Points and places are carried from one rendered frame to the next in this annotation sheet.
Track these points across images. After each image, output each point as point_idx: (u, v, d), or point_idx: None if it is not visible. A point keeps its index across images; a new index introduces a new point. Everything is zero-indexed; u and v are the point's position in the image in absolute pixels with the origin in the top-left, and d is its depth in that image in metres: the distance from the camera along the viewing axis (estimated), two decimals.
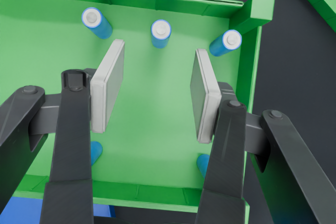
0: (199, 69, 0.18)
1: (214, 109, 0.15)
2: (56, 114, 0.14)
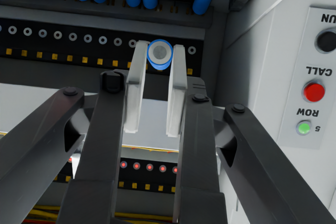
0: (172, 64, 0.18)
1: (181, 102, 0.15)
2: (95, 115, 0.14)
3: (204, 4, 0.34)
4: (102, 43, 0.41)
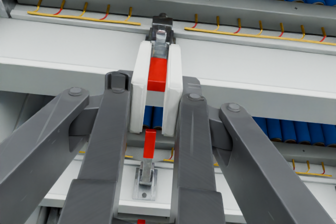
0: (168, 64, 0.18)
1: (176, 102, 0.15)
2: (100, 115, 0.14)
3: None
4: None
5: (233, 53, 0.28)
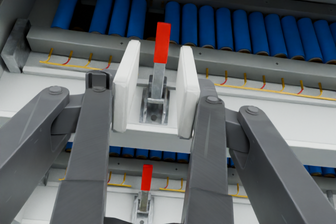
0: (182, 66, 0.18)
1: (193, 105, 0.15)
2: (80, 114, 0.14)
3: (61, 8, 0.34)
4: None
5: None
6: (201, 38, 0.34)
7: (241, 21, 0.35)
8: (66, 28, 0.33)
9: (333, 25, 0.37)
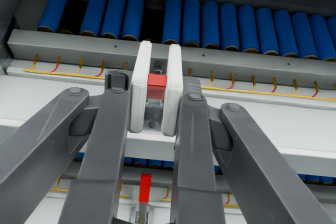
0: (168, 64, 0.18)
1: (176, 102, 0.15)
2: (100, 115, 0.14)
3: (50, 5, 0.31)
4: None
5: None
6: (204, 36, 0.31)
7: (248, 18, 0.32)
8: (55, 27, 0.30)
9: None
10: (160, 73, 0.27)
